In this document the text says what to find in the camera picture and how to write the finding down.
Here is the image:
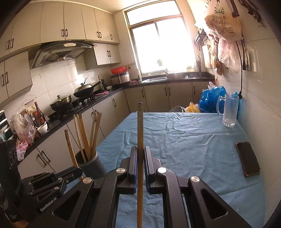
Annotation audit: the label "beige upper kitchen cabinets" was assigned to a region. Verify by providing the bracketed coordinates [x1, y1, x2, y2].
[0, 1, 122, 103]

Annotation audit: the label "brown glass bottle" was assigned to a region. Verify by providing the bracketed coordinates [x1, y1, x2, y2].
[34, 101, 46, 126]

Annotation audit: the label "steel pot with lid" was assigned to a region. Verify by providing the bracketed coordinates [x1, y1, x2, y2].
[49, 95, 72, 111]

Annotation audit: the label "blue towel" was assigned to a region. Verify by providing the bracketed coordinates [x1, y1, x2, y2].
[65, 112, 267, 228]

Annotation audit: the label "white bowl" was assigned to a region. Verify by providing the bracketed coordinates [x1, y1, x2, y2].
[37, 123, 49, 135]

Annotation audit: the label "black wok with lid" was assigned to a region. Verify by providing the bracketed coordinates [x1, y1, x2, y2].
[73, 78, 102, 98]

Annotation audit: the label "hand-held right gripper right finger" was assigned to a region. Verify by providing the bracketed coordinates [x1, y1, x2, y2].
[143, 146, 253, 228]

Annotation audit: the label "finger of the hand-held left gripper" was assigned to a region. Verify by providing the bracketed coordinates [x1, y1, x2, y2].
[29, 166, 82, 186]
[28, 170, 84, 197]

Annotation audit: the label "pink plastic bag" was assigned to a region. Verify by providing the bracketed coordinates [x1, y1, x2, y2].
[15, 141, 29, 161]

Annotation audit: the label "thin dark wooden chopstick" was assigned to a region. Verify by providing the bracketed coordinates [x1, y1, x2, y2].
[73, 114, 86, 164]

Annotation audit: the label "black gas stove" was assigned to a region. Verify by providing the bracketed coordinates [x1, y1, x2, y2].
[53, 93, 97, 114]

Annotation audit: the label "pale pink hanging bag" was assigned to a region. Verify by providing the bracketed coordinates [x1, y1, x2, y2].
[216, 38, 242, 74]

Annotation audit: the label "grey range hood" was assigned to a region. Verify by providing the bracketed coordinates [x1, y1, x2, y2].
[30, 42, 97, 69]

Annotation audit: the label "white red plastic bag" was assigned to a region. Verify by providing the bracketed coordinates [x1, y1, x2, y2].
[9, 112, 36, 144]

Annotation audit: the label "beige kitchen cabinets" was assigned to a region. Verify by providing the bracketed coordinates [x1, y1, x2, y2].
[0, 1, 122, 103]
[18, 81, 214, 176]

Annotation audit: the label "black white striped container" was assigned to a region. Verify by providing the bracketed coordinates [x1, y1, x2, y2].
[0, 110, 14, 141]

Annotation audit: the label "yellow plastic bag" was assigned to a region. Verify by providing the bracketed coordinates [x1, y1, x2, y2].
[185, 102, 201, 113]

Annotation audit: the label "black wall rack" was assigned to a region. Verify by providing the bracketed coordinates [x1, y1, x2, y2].
[194, 28, 214, 47]

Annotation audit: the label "black kitchen countertop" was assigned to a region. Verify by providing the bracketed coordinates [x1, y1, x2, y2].
[16, 73, 215, 167]

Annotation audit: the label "beige lower kitchen cabinets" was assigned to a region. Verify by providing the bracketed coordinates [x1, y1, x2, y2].
[18, 81, 214, 176]

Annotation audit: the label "beige hanging plastic bag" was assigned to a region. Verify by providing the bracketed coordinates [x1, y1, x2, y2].
[204, 0, 243, 42]

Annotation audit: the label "black smartphone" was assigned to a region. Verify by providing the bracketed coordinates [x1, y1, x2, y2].
[235, 141, 261, 177]

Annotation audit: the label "dark grey chopstick holder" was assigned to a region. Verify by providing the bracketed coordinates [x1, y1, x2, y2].
[75, 150, 108, 179]

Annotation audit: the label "kitchen window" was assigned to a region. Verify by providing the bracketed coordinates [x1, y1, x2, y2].
[123, 0, 198, 76]

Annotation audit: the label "silver countertop appliance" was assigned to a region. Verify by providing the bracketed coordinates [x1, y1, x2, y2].
[110, 71, 130, 86]

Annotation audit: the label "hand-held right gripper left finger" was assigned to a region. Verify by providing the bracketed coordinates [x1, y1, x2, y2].
[28, 146, 141, 228]

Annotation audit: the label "clear glass mug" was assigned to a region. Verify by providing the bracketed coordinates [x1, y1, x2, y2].
[216, 93, 239, 128]

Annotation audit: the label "dark brown wooden chopstick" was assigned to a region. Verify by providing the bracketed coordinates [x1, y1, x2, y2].
[136, 102, 144, 228]

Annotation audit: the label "wall socket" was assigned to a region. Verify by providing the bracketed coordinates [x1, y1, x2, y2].
[245, 47, 252, 72]

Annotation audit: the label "light wooden chopstick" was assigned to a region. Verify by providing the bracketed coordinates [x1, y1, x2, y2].
[93, 111, 103, 155]
[91, 112, 100, 157]
[64, 129, 84, 180]
[79, 113, 91, 159]
[89, 112, 96, 155]

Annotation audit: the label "steel kitchen sink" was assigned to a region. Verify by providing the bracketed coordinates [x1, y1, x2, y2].
[142, 73, 189, 82]

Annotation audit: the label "wall hook rail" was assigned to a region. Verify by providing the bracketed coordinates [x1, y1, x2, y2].
[228, 0, 266, 28]

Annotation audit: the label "black hanging cable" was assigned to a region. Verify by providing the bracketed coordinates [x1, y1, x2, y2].
[236, 39, 246, 99]

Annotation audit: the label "blue plastic bag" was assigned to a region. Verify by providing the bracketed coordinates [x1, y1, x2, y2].
[199, 86, 240, 113]

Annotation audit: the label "red plastic basin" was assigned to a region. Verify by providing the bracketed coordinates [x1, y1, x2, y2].
[110, 66, 128, 75]

